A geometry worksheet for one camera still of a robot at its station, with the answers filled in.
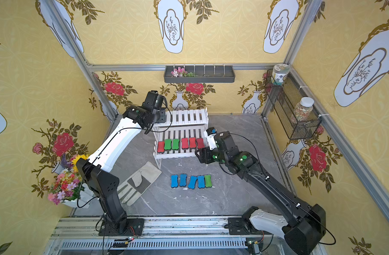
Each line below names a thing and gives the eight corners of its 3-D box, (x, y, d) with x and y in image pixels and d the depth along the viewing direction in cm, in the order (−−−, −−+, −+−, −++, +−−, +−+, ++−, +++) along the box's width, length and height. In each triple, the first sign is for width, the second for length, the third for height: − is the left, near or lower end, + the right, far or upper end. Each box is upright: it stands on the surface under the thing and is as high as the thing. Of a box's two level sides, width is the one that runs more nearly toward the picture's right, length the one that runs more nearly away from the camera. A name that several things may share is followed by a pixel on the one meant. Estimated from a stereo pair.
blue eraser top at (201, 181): (197, 187, 88) (197, 186, 86) (197, 177, 92) (197, 175, 90) (204, 187, 88) (204, 186, 86) (204, 177, 92) (204, 175, 90)
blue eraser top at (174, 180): (171, 187, 88) (170, 186, 87) (171, 176, 93) (170, 174, 91) (177, 187, 88) (177, 186, 87) (177, 175, 93) (177, 174, 91)
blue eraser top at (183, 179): (179, 186, 89) (178, 184, 87) (179, 175, 93) (179, 173, 91) (186, 186, 89) (186, 184, 87) (186, 175, 93) (186, 173, 91)
